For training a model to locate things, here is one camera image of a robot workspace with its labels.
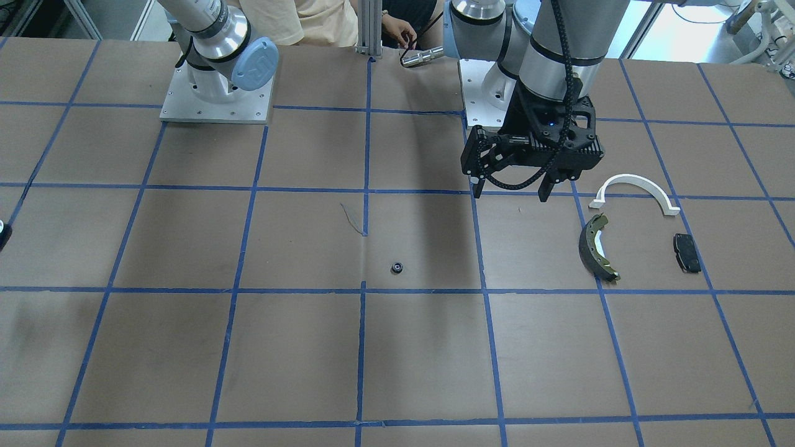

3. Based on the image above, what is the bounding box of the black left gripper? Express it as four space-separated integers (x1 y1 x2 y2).
461 83 604 203

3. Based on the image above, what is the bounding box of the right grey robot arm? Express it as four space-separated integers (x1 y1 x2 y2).
159 1 280 91

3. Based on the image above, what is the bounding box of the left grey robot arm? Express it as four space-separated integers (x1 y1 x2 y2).
443 1 629 202

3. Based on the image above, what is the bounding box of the olive brake shoe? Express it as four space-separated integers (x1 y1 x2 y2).
578 214 621 282

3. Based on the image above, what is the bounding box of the silver metal cylinder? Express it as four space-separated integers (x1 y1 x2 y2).
400 46 445 68

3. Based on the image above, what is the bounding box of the white curved plastic part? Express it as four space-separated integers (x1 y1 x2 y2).
589 174 681 217

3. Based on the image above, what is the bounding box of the black brake pad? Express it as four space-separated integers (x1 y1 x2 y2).
673 233 702 273

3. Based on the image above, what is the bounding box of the person in beige shirt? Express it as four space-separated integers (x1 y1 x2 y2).
227 1 444 49

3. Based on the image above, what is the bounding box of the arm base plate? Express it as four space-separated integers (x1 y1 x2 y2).
459 59 515 131
160 50 275 125

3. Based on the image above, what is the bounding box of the aluminium frame post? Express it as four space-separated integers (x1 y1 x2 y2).
355 0 383 59

